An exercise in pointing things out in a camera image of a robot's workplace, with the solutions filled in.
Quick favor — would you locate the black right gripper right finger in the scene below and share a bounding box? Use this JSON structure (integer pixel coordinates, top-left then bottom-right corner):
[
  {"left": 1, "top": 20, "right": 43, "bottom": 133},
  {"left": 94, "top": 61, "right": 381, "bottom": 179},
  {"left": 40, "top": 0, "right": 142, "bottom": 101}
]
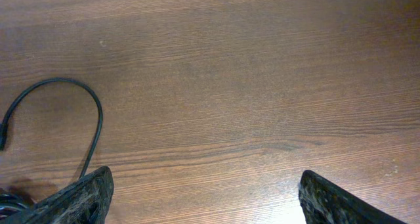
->
[{"left": 299, "top": 170, "right": 404, "bottom": 224}]

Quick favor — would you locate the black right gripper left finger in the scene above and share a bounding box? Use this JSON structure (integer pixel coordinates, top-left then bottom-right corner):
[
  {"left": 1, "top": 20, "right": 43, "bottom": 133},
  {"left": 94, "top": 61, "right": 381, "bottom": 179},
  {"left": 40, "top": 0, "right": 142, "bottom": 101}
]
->
[{"left": 1, "top": 166, "right": 114, "bottom": 224}]

